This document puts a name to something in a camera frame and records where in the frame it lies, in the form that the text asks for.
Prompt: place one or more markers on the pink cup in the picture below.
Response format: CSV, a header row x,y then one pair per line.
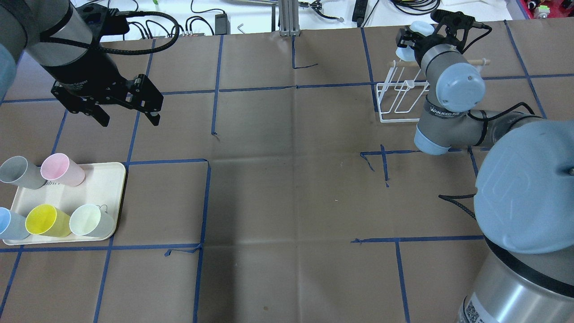
x,y
61,169

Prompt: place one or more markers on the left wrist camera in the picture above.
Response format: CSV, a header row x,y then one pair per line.
x,y
103,21

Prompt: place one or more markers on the black power adapter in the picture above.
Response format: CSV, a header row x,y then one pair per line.
x,y
222,25

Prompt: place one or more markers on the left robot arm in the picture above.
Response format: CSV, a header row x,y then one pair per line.
x,y
65,41

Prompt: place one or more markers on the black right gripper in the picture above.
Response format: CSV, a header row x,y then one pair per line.
x,y
415,43

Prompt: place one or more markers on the white wire cup rack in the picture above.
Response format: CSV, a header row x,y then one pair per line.
x,y
403,96

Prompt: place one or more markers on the pale green white cup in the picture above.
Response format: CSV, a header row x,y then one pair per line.
x,y
89,220

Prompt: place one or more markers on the aluminium frame post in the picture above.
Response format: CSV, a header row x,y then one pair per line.
x,y
289,18

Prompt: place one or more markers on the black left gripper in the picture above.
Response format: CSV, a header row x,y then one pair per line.
x,y
82,66

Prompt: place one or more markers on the cream plastic tray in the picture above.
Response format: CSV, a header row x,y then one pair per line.
x,y
103,186

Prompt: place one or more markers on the light blue cup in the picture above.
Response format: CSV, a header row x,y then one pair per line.
x,y
12,225
407,54

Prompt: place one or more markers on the yellow cup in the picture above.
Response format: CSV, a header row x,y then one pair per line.
x,y
48,220

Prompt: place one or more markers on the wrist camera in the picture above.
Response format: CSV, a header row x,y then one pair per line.
x,y
103,21
452,21

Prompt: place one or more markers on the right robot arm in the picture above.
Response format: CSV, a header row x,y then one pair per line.
x,y
524,199

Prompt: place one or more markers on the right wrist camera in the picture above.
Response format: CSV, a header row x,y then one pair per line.
x,y
452,21

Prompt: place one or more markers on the grey cup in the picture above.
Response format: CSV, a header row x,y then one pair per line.
x,y
19,171

